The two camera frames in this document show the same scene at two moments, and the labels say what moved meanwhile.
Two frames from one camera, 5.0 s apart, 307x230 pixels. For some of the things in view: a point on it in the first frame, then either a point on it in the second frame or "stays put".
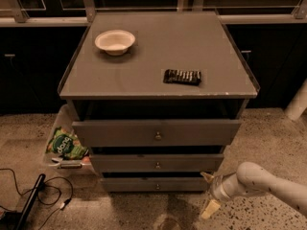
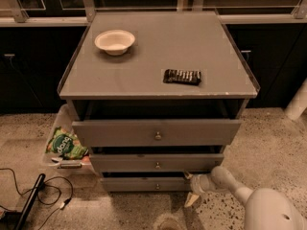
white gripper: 217,186 to 197,185
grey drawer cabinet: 156,97 stays put
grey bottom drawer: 154,184 stays put
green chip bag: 65,144 stays put
